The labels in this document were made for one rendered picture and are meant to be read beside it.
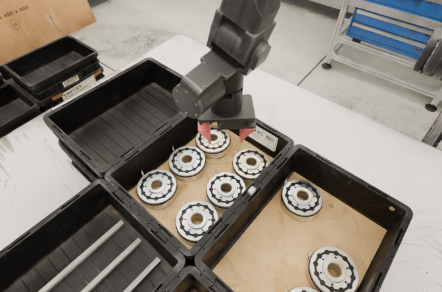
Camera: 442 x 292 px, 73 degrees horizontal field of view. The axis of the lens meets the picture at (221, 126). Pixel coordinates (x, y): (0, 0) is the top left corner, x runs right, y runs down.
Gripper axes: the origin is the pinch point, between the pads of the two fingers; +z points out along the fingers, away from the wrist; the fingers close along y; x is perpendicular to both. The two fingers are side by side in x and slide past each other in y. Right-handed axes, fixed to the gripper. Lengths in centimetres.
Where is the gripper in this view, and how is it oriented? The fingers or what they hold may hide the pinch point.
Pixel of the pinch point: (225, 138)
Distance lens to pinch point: 61.8
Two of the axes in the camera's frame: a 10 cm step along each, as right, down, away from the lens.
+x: -0.6, -7.4, 6.8
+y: 10.0, -0.4, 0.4
